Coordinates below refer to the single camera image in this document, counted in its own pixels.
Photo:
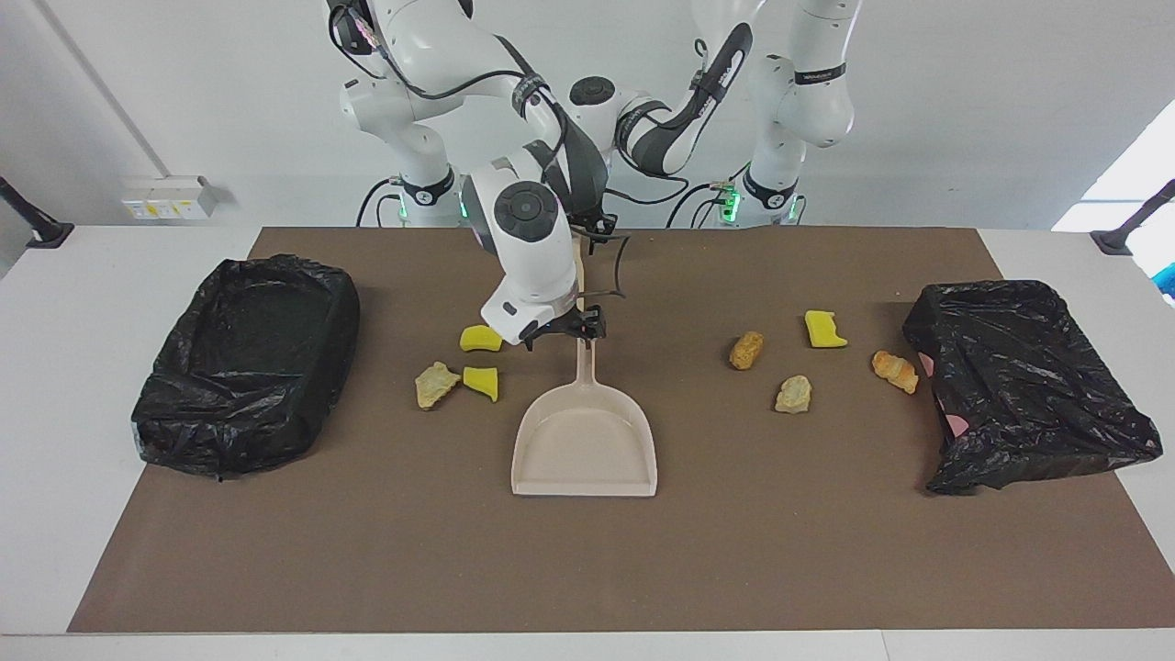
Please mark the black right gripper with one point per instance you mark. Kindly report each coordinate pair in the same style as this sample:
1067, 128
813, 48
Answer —
558, 329

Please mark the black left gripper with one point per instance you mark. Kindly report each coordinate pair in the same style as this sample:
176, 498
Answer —
595, 224

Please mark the yellow sponge piece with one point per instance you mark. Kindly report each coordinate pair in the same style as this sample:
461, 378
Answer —
481, 381
480, 339

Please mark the beige plastic dustpan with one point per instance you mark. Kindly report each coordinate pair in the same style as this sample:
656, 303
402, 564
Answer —
583, 450

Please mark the brown bread roll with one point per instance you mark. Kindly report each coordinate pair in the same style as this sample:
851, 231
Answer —
746, 350

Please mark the beige rough bread chunk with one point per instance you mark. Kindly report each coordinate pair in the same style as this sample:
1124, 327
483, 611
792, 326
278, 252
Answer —
437, 384

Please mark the pale crusty bread chunk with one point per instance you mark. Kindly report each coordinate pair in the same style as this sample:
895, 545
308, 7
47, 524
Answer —
793, 393

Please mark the notched yellow sponge block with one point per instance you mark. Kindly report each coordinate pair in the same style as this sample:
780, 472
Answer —
824, 329

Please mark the orange ridged bread piece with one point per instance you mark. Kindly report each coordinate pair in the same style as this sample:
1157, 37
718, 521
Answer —
895, 370

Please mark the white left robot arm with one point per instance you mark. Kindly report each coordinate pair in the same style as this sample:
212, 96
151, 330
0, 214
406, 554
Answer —
817, 110

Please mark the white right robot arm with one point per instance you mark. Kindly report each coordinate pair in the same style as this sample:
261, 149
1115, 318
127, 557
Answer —
528, 266

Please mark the black bag lined bin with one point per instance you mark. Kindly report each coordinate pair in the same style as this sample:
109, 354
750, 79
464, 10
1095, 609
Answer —
248, 386

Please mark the black bag bin pink inside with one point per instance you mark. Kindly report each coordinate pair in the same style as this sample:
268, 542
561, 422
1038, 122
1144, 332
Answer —
1019, 395

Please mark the brown table mat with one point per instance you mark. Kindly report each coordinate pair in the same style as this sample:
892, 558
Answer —
587, 551

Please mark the black clamp stand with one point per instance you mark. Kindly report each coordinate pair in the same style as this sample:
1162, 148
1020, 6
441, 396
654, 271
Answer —
1115, 240
46, 234

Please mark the blue object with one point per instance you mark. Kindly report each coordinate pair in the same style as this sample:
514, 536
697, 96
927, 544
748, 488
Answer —
1169, 280

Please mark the white wall socket box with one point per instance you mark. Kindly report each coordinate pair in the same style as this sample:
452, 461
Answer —
165, 204

